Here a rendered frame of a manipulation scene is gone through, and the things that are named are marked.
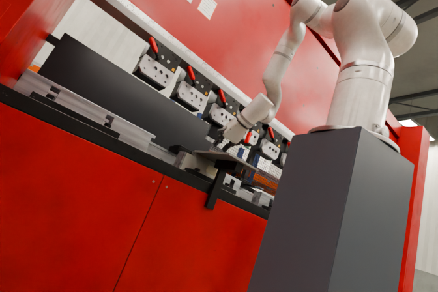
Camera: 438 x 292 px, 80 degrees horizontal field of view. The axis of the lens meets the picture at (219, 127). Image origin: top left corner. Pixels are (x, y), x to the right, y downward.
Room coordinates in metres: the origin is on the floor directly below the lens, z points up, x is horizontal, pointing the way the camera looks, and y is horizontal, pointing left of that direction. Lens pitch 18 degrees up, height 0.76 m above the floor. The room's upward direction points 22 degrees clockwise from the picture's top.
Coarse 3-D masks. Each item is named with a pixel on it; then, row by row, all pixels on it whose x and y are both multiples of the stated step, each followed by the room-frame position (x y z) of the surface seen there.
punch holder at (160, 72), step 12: (144, 48) 1.04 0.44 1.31; (168, 48) 1.02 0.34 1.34; (144, 60) 0.98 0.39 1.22; (168, 60) 1.03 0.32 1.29; (180, 60) 1.05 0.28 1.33; (132, 72) 1.03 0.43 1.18; (144, 72) 0.99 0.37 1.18; (156, 72) 1.01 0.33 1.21; (168, 72) 1.04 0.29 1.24; (156, 84) 1.05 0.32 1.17; (168, 84) 1.05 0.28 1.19
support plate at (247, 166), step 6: (204, 156) 1.24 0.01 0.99; (210, 156) 1.19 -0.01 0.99; (216, 156) 1.13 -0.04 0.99; (222, 156) 1.08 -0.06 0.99; (228, 156) 1.04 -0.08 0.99; (234, 156) 1.02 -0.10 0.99; (240, 162) 1.06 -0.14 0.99; (246, 162) 1.06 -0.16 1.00; (246, 168) 1.13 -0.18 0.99; (252, 168) 1.08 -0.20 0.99
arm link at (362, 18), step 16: (352, 0) 0.48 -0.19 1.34; (368, 0) 0.46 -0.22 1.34; (384, 0) 0.47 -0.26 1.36; (336, 16) 0.52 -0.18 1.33; (352, 16) 0.49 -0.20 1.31; (368, 16) 0.47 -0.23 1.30; (384, 16) 0.48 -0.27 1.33; (400, 16) 0.49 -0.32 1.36; (336, 32) 0.55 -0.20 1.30; (352, 32) 0.51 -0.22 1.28; (368, 32) 0.48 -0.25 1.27; (384, 32) 0.51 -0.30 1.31; (352, 48) 0.51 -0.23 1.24; (368, 48) 0.49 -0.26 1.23; (384, 48) 0.48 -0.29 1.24; (352, 64) 0.51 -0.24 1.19; (368, 64) 0.49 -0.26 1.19; (384, 64) 0.48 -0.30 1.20
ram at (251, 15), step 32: (96, 0) 0.88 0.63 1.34; (128, 0) 0.89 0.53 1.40; (160, 0) 0.95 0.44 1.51; (192, 0) 1.02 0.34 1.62; (224, 0) 1.10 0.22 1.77; (256, 0) 1.20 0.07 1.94; (192, 32) 1.05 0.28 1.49; (224, 32) 1.14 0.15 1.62; (256, 32) 1.24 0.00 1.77; (192, 64) 1.09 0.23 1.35; (224, 64) 1.18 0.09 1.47; (256, 64) 1.29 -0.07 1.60; (320, 64) 1.59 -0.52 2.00; (288, 96) 1.47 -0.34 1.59; (320, 96) 1.64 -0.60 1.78; (288, 128) 1.52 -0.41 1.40
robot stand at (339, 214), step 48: (336, 144) 0.46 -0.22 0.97; (384, 144) 0.45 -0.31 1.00; (288, 192) 0.55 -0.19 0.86; (336, 192) 0.44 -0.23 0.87; (384, 192) 0.46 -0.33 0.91; (288, 240) 0.52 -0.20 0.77; (336, 240) 0.42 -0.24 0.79; (384, 240) 0.47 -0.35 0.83; (288, 288) 0.49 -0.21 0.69; (336, 288) 0.43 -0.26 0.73; (384, 288) 0.47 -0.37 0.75
